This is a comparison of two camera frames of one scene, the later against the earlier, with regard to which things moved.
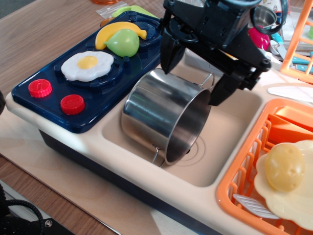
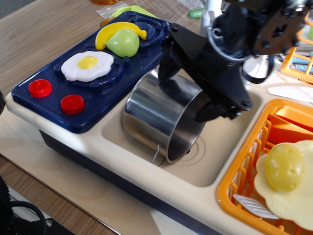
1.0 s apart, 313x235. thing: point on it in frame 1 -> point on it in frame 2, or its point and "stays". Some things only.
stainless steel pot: x=167 y=111 stays
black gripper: x=219 y=28 -> x=214 y=64
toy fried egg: x=85 y=65 stays
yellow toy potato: x=284 y=166 stays
